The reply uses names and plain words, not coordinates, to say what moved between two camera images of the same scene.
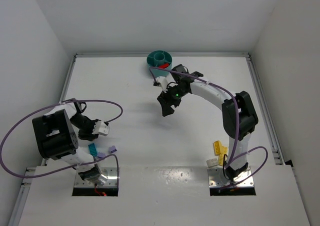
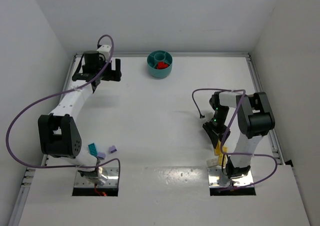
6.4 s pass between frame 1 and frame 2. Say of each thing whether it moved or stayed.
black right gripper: moved
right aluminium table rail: stayed
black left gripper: moved
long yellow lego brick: stayed
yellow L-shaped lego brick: stayed
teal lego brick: stayed
